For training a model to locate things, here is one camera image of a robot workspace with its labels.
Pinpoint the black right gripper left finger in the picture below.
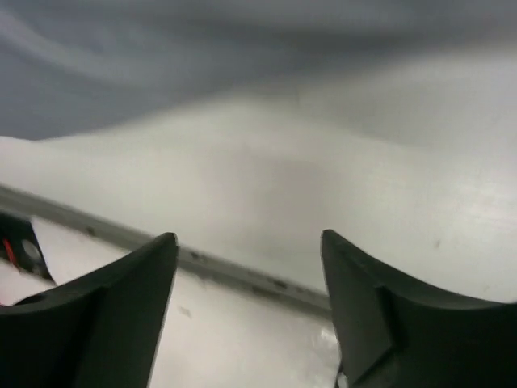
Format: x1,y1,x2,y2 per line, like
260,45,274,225
1,233,179,388

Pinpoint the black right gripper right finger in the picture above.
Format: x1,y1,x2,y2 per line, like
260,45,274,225
321,230,516,387

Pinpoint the grey fabric pillowcase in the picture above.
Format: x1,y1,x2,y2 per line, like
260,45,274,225
1,1,516,141

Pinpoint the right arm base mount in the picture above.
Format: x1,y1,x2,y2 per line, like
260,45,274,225
1,212,55,284

